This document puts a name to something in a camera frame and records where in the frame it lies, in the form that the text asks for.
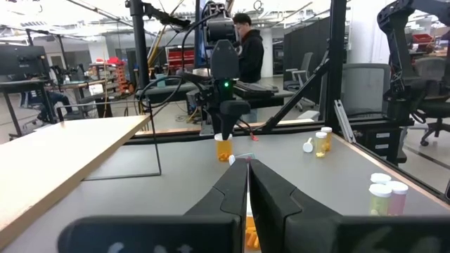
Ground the black drawer cabinet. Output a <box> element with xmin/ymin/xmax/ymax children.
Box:
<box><xmin>354</xmin><ymin>124</ymin><xmax>409</xmax><ymax>166</ymax></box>

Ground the grey chair with black base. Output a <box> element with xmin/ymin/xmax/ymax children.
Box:
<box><xmin>411</xmin><ymin>56</ymin><xmax>450</xmax><ymax>147</ymax></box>

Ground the small orange pill bottle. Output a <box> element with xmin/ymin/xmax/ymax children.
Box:
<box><xmin>320</xmin><ymin>126</ymin><xmax>333</xmax><ymax>153</ymax></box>

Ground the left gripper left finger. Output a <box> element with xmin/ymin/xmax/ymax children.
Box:
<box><xmin>58</xmin><ymin>157</ymin><xmax>249</xmax><ymax>253</ymax></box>

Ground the dark grey room partition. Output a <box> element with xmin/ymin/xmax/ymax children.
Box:
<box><xmin>283</xmin><ymin>15</ymin><xmax>331</xmax><ymax>82</ymax></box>

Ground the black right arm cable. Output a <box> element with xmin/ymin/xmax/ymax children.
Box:
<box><xmin>139</xmin><ymin>10</ymin><xmax>222</xmax><ymax>110</ymax></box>

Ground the black desk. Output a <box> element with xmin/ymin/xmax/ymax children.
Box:
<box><xmin>0</xmin><ymin>79</ymin><xmax>59</xmax><ymax>138</ymax></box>

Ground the small yellow pill bottle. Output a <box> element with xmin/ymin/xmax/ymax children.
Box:
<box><xmin>314</xmin><ymin>131</ymin><xmax>328</xmax><ymax>158</ymax></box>

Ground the small pink pill bottle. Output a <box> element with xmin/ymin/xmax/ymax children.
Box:
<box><xmin>385</xmin><ymin>180</ymin><xmax>409</xmax><ymax>216</ymax></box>

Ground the blue column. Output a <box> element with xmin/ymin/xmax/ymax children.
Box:
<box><xmin>193</xmin><ymin>0</ymin><xmax>207</xmax><ymax>67</ymax></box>

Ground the black vertical pole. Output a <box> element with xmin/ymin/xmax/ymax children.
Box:
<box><xmin>124</xmin><ymin>0</ymin><xmax>152</xmax><ymax>91</ymax></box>

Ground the grey mesh office chair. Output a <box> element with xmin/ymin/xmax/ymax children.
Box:
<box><xmin>340</xmin><ymin>63</ymin><xmax>391</xmax><ymax>117</ymax></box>

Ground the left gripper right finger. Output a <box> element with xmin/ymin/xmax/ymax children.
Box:
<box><xmin>249</xmin><ymin>158</ymin><xmax>450</xmax><ymax>253</ymax></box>

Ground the black aluminium table frame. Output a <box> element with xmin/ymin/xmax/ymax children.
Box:
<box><xmin>124</xmin><ymin>0</ymin><xmax>450</xmax><ymax>203</ymax></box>

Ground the silver aluminium extrusion bar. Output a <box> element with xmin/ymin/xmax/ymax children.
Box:
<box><xmin>333</xmin><ymin>99</ymin><xmax>356</xmax><ymax>144</ymax></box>

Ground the cluttered storage rack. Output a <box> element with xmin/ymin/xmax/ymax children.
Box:
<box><xmin>89</xmin><ymin>56</ymin><xmax>133</xmax><ymax>96</ymax></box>

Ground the wooden shelf with black legs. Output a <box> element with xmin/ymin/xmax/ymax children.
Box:
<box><xmin>0</xmin><ymin>101</ymin><xmax>162</xmax><ymax>243</ymax></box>

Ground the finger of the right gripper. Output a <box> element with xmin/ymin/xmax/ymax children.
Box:
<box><xmin>210</xmin><ymin>105</ymin><xmax>222</xmax><ymax>134</ymax></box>
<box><xmin>219</xmin><ymin>100</ymin><xmax>251</xmax><ymax>141</ymax></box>

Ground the black keyboard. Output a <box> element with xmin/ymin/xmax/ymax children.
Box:
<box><xmin>233</xmin><ymin>81</ymin><xmax>279</xmax><ymax>100</ymax></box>

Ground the red storage bins rack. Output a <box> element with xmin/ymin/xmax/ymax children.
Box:
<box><xmin>165</xmin><ymin>45</ymin><xmax>196</xmax><ymax>70</ymax></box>

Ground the large orange pill bottle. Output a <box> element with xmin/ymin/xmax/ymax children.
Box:
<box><xmin>245</xmin><ymin>191</ymin><xmax>262</xmax><ymax>251</ymax></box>
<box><xmin>214</xmin><ymin>132</ymin><xmax>233</xmax><ymax>162</ymax></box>

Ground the red plastic crate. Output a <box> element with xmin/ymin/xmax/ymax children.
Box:
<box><xmin>411</xmin><ymin>33</ymin><xmax>434</xmax><ymax>45</ymax></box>

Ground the black monitor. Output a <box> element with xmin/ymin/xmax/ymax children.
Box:
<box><xmin>0</xmin><ymin>44</ymin><xmax>50</xmax><ymax>84</ymax></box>

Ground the person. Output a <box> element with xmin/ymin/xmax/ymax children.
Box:
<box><xmin>231</xmin><ymin>12</ymin><xmax>265</xmax><ymax>124</ymax></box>
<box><xmin>20</xmin><ymin>89</ymin><xmax>73</xmax><ymax>124</ymax></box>

